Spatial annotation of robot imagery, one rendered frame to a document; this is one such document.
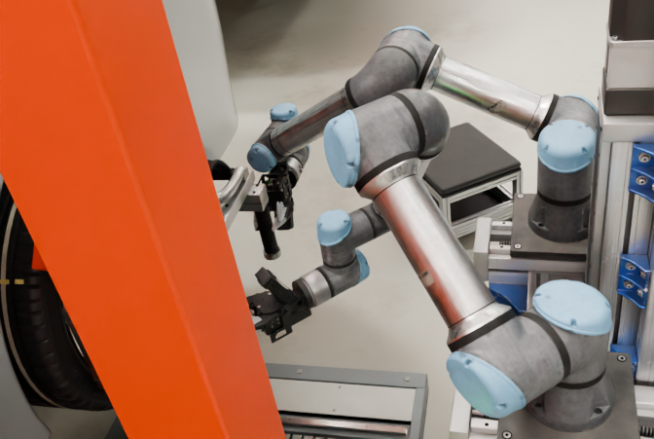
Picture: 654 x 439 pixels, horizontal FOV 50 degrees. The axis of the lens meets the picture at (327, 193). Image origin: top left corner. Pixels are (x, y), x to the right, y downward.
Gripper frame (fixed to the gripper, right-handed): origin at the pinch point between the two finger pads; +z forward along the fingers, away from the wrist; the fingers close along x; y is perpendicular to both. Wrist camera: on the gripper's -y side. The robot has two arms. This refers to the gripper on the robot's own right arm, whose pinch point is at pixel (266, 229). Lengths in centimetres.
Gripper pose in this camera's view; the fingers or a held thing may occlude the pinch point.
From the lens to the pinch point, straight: 174.2
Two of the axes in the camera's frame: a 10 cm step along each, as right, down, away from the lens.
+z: -2.0, 5.7, -7.9
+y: -1.5, -8.2, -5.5
